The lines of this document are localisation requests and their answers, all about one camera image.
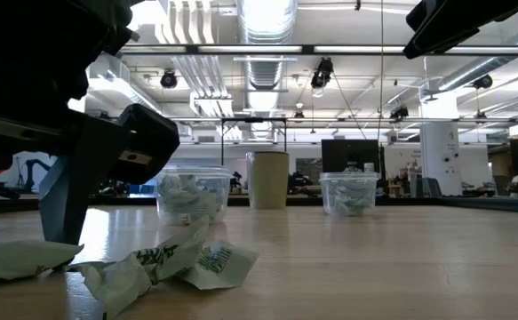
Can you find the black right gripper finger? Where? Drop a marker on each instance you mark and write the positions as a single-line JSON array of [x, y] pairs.
[[454, 37], [436, 13]]

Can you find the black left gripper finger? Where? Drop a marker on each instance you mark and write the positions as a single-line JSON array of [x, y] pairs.
[[63, 209]]

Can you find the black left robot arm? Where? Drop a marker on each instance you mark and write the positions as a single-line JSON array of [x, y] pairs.
[[27, 22]]

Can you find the black ceiling spotlight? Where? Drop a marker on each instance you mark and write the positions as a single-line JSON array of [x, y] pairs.
[[483, 82], [400, 112], [168, 80]]

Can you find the white building column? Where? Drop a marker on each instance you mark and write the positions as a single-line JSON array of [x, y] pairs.
[[440, 155]]

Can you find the overhead crossbar with light strips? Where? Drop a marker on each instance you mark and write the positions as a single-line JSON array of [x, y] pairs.
[[307, 49]]

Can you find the clear plastic container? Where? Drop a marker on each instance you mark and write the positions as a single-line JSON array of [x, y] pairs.
[[348, 195], [196, 195]]

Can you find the tan wooden cabinet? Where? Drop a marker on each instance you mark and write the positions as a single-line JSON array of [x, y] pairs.
[[500, 166]]

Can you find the small white bottle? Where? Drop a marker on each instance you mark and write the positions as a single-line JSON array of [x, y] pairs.
[[368, 167]]

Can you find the black monitor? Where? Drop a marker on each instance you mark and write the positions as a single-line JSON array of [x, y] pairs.
[[347, 153]]

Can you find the small hanging ceiling lamp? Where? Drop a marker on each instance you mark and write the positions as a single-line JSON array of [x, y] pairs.
[[298, 114]]

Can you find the tan paper cup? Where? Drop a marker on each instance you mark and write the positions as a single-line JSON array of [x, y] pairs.
[[268, 182]]

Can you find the black overhead camera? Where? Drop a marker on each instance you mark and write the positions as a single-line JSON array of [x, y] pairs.
[[323, 71]]

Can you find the silver ventilation duct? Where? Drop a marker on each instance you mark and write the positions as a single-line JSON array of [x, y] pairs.
[[265, 66]]

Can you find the black background rig frame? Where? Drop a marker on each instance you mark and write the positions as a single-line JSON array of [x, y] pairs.
[[254, 119]]

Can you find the black aluminium table frame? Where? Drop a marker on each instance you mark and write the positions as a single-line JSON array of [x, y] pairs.
[[303, 201]]

